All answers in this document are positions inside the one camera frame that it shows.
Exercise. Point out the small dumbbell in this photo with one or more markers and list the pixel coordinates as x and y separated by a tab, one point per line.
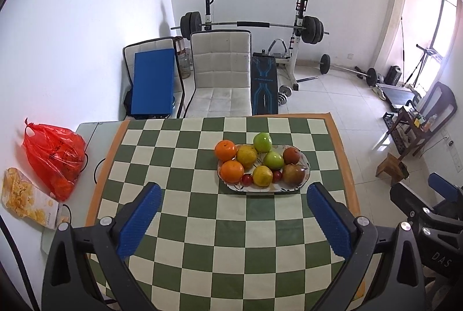
284	95

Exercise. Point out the small red plum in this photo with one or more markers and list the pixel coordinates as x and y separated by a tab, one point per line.
247	180

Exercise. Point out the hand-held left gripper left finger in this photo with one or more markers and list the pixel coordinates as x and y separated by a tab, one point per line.
139	220

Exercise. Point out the wall power strip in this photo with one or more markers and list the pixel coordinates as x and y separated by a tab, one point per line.
455	151

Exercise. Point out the white padded chair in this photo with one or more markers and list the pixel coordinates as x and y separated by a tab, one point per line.
152	44
220	57

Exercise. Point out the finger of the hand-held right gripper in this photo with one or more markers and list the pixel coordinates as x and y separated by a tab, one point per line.
408	200
446	188

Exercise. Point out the white barbell rack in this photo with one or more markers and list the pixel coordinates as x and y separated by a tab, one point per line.
294	50

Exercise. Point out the green white checkered tablecloth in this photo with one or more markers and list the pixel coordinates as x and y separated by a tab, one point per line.
202	224

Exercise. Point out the brown kiwi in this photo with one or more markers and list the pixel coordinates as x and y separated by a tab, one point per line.
292	155

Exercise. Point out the floor barbell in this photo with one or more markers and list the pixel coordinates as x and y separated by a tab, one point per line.
324	63

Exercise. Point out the black perforated rack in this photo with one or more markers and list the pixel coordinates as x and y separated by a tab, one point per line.
392	126

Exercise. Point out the green pear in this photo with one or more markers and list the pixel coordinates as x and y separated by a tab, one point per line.
274	159

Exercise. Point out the floral ceramic plate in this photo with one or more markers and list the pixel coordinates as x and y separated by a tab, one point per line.
260	189

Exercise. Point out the orange tangerine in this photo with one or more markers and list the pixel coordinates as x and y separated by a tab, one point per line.
226	150
232	170

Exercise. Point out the black blue sit-up bench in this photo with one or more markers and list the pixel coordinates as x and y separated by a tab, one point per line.
265	83

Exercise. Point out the red green mango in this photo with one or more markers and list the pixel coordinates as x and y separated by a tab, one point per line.
293	175

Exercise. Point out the wooden stool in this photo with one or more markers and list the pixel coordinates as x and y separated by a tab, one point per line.
392	168

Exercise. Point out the yellow orange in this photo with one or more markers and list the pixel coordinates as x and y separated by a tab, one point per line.
247	156

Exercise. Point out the yellow lemon front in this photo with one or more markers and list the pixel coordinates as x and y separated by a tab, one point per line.
262	176

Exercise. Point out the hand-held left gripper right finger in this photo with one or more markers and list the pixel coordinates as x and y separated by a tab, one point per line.
329	220

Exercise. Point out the glass jar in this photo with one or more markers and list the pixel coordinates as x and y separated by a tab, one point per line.
184	65

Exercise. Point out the blue board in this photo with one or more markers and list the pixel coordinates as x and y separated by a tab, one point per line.
153	83

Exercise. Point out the green apple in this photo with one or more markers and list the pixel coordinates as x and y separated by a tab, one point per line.
262	141

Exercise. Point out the barbell with black plates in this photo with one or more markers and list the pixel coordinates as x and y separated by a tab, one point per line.
249	24

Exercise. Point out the dark wooden side table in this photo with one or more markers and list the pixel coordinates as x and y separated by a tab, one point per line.
436	104

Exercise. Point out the red plastic bag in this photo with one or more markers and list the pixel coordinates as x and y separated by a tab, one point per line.
54	159

